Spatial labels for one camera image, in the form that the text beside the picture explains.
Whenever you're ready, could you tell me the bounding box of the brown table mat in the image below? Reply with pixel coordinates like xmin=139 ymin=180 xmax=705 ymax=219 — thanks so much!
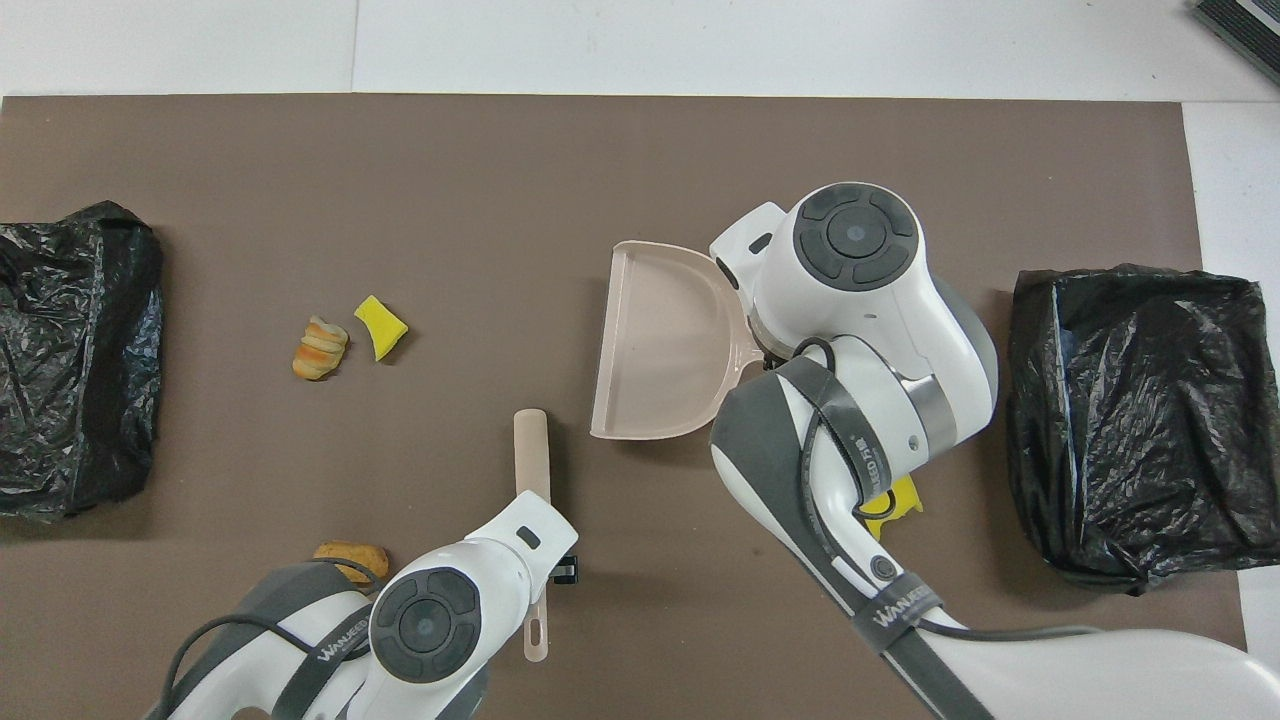
xmin=0 ymin=95 xmax=1251 ymax=720

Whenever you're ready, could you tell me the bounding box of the beige plastic dustpan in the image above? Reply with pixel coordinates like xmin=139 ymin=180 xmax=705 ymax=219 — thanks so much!
xmin=589 ymin=240 xmax=766 ymax=442

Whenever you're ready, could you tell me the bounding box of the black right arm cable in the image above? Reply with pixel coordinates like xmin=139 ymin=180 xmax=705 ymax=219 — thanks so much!
xmin=790 ymin=335 xmax=1106 ymax=641

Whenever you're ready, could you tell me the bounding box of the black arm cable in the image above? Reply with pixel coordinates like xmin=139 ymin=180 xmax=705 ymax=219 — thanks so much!
xmin=150 ymin=612 xmax=381 ymax=720
xmin=790 ymin=335 xmax=1106 ymax=641

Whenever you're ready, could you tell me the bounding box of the black bag wrapped bin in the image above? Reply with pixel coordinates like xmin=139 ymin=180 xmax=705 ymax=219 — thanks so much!
xmin=0 ymin=200 xmax=166 ymax=523

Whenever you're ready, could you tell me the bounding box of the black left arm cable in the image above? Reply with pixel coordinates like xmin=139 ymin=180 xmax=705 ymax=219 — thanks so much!
xmin=150 ymin=612 xmax=381 ymax=720

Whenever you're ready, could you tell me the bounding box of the open black bag bin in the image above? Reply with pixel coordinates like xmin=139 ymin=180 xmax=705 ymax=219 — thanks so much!
xmin=1005 ymin=263 xmax=1280 ymax=597

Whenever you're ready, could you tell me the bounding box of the brown bread roll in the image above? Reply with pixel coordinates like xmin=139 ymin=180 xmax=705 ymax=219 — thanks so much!
xmin=313 ymin=540 xmax=391 ymax=586

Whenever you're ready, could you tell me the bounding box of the beige hand brush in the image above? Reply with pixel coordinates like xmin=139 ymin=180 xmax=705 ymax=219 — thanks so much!
xmin=513 ymin=408 xmax=553 ymax=664

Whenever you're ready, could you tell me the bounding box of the yellow sponge piece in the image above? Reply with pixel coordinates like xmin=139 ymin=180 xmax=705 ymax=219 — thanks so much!
xmin=862 ymin=475 xmax=926 ymax=543
xmin=353 ymin=294 xmax=409 ymax=363

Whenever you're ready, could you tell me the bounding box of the striped orange bread piece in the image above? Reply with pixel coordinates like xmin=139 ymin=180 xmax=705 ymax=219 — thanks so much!
xmin=292 ymin=315 xmax=350 ymax=382

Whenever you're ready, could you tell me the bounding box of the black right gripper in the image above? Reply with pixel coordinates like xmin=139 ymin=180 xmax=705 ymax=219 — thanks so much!
xmin=752 ymin=330 xmax=801 ymax=373

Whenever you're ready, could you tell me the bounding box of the grey ribbed device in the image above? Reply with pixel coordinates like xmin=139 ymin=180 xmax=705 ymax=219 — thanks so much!
xmin=1190 ymin=0 xmax=1280 ymax=86

